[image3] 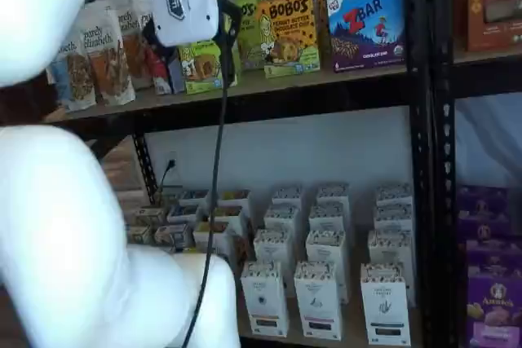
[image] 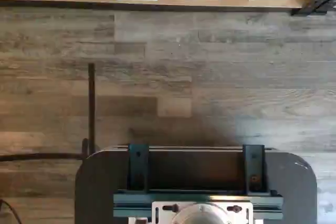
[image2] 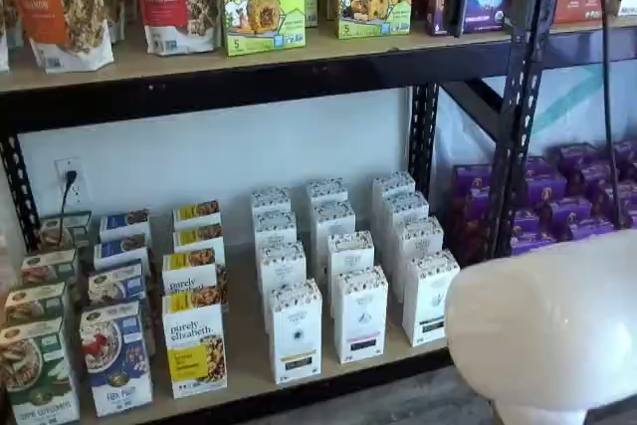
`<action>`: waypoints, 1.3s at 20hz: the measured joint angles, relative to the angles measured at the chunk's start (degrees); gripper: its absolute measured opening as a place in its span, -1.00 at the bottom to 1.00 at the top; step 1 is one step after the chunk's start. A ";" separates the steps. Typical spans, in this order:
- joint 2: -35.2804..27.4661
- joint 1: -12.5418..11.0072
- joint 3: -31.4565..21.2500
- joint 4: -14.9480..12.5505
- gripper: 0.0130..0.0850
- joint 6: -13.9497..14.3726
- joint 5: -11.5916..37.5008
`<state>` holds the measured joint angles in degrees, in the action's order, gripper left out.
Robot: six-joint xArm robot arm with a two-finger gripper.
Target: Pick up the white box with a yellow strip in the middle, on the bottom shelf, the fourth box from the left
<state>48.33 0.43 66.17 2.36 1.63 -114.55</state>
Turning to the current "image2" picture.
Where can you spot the white tea box dark strip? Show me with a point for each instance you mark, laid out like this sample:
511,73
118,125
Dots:
393,183
418,238
430,295
405,207

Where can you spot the black metal shelving rack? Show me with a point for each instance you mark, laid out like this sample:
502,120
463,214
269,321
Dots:
199,101

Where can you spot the translucent plastic sheet teal print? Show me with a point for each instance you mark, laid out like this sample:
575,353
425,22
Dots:
562,106

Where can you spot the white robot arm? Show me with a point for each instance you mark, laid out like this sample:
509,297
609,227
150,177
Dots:
537,320

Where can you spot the orange label granola bag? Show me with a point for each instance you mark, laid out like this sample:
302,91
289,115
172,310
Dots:
50,7

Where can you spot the wooden shelf board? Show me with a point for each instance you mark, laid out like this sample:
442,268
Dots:
244,310
582,27
149,66

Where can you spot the green cereal box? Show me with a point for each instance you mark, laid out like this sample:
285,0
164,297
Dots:
37,370
35,301
50,267
52,231

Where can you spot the white wall outlet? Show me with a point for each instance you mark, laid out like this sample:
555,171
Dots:
79,168

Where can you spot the purely elizabeth yellow box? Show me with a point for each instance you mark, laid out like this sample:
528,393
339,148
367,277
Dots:
196,212
199,237
189,273
194,345

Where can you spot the blue cereal box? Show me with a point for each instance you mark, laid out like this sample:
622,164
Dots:
119,248
117,280
124,222
117,360

